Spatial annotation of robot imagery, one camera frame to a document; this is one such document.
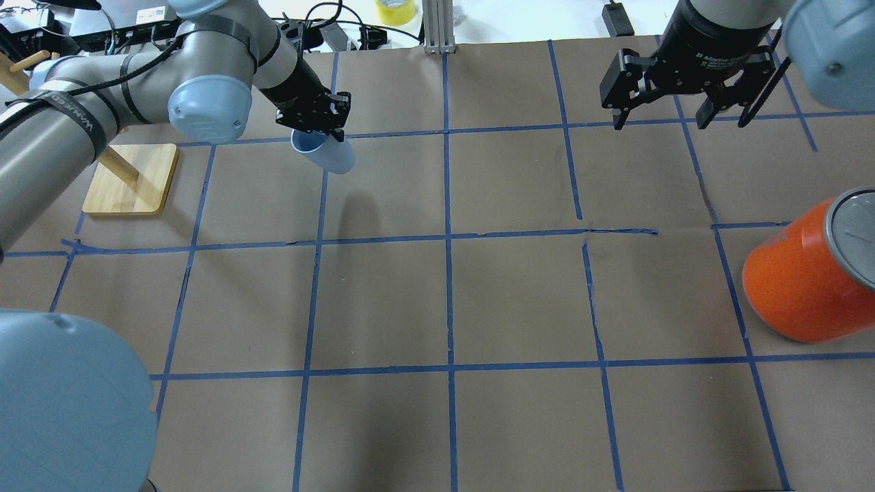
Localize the orange can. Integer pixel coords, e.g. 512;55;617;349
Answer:
742;187;874;344

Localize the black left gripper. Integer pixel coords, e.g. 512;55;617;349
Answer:
275;58;352;143

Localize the wooden mug tree stand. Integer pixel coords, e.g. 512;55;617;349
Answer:
0;49;180;217

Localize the yellow tape roll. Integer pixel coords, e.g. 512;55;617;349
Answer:
374;0;418;26

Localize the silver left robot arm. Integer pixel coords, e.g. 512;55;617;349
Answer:
2;1;352;491

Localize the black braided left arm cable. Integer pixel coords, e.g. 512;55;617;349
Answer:
0;31;189;113

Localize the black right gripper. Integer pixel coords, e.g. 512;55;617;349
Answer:
600;20;777;131

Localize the black power adapter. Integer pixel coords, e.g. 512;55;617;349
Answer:
601;1;636;38

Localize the aluminium frame post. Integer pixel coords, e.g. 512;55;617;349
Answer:
421;0;457;54

